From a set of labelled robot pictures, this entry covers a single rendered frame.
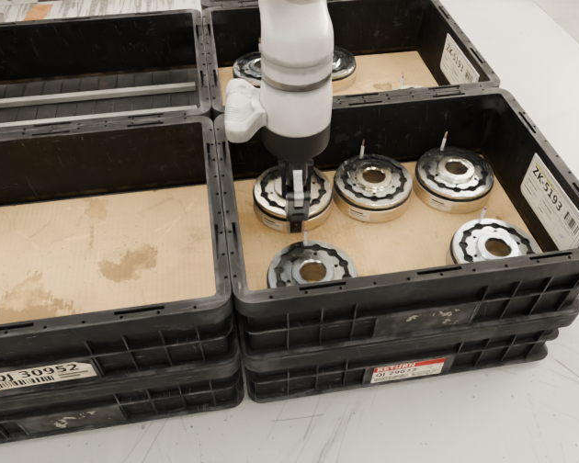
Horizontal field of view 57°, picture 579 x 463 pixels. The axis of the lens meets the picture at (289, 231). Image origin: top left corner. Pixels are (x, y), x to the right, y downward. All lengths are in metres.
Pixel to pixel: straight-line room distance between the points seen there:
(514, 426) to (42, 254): 0.61
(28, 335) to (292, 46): 0.35
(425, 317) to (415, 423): 0.16
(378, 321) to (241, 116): 0.25
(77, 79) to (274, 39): 0.57
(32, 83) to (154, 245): 0.46
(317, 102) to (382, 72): 0.46
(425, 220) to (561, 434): 0.30
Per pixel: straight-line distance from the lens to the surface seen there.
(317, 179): 0.71
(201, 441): 0.69
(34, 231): 0.76
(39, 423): 0.71
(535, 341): 0.73
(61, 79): 1.04
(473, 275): 0.55
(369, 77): 0.97
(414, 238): 0.69
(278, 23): 0.52
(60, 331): 0.52
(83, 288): 0.67
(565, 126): 1.19
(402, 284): 0.52
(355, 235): 0.68
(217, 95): 0.74
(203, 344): 0.57
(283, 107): 0.54
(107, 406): 0.66
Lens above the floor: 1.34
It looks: 48 degrees down
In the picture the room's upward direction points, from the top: straight up
